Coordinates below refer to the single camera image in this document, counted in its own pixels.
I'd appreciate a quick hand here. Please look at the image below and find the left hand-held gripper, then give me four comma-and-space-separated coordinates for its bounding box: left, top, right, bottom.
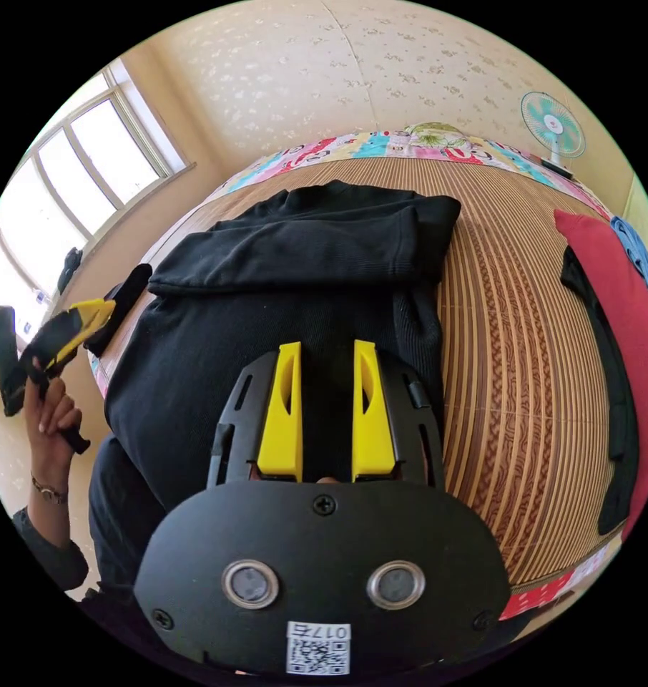
18, 298, 117, 456

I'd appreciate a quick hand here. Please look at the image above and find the person's left forearm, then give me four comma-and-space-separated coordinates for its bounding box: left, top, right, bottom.
10, 472, 89, 591

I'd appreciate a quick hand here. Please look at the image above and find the pile of clothes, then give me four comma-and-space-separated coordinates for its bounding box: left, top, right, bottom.
553, 208, 648, 543

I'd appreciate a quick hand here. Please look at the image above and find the window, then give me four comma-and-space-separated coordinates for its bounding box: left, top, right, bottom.
0, 56, 197, 333

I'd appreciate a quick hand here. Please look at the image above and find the teal standing fan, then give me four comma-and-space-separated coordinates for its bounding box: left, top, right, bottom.
519, 89, 586, 181

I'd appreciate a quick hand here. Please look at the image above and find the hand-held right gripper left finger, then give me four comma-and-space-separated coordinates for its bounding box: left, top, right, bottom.
256, 341, 304, 482

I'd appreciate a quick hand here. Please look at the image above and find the small black bag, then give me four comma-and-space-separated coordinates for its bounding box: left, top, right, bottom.
55, 246, 84, 296

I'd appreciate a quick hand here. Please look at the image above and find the person's left hand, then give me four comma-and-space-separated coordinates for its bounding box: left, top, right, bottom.
23, 370, 84, 484

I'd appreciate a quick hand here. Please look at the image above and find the black long sleeve shirt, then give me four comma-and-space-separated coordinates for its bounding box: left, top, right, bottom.
85, 180, 463, 602

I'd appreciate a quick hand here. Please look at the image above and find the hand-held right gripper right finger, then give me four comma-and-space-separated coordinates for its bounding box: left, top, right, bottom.
351, 338, 398, 483

